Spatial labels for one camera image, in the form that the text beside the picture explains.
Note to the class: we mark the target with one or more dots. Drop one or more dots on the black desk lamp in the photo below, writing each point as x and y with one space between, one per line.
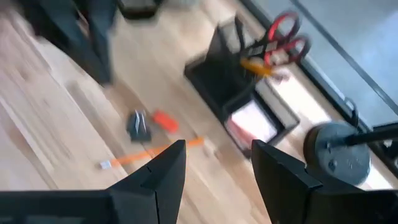
339 155

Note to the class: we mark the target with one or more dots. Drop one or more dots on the orange pencil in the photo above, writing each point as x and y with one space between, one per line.
130 159
256 67

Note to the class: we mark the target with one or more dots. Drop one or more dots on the orange eraser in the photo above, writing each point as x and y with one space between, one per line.
165 121

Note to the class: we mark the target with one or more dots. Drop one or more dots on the black mesh desk organizer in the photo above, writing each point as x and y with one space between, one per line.
217 84

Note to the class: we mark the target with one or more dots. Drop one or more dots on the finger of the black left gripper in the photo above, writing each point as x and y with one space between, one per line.
62 25
104 31

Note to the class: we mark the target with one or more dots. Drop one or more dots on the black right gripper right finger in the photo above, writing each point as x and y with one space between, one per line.
289 193

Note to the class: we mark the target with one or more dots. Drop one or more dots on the black binder clip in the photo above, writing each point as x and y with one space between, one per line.
145 124
133 127

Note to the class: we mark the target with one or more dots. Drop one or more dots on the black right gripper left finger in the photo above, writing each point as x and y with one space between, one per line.
140 199

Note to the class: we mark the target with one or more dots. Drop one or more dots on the black metal table frame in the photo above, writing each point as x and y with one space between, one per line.
388 161

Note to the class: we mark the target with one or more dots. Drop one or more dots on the pink sticky notes pad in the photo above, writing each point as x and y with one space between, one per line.
252 124

